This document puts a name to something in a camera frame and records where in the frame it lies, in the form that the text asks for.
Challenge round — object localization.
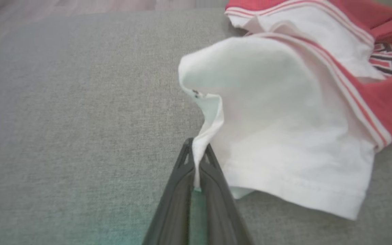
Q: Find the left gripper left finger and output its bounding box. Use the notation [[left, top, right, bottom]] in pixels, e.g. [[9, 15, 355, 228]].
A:
[[141, 137, 195, 245]]

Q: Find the red and white garment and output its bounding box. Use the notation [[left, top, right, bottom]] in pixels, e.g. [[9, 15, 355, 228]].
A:
[[178, 0, 392, 221]]

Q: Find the large grey sofa ottoman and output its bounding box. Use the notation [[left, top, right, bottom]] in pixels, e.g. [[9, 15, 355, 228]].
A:
[[0, 7, 392, 245]]

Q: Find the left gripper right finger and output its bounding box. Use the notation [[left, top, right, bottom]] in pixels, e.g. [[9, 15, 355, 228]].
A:
[[201, 143, 253, 245]]

